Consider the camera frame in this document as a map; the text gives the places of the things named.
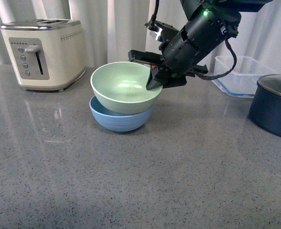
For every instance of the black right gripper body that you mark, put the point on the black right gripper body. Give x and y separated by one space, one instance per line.
179 57

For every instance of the blue bowl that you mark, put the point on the blue bowl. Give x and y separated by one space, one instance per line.
117 122

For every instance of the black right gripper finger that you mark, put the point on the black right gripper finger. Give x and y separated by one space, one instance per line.
156 78

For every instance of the gripper mounted camera box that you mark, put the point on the gripper mounted camera box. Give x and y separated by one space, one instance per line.
161 31

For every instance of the green bowl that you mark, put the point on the green bowl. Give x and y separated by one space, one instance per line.
121 87

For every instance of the clear plastic food container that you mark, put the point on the clear plastic food container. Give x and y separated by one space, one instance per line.
242 80

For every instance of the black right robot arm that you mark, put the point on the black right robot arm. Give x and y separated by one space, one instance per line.
229 11

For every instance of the cream four-slot toaster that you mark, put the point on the cream four-slot toaster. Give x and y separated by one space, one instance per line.
46 54

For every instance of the dark blue cooking pot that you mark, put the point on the dark blue cooking pot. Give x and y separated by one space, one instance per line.
265 110

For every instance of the white curtain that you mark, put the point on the white curtain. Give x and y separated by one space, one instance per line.
113 27

